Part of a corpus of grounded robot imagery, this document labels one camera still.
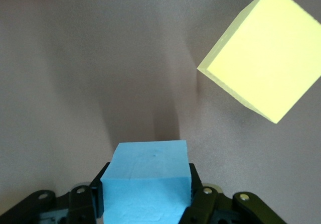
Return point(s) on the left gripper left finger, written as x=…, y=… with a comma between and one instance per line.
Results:
x=80, y=204

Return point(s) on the blue foam block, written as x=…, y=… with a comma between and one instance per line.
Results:
x=148, y=181

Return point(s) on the yellow foam block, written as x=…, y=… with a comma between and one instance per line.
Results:
x=265, y=58

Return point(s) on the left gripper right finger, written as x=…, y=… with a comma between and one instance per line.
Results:
x=203, y=204

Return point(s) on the brown table mat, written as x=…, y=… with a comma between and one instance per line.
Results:
x=87, y=58

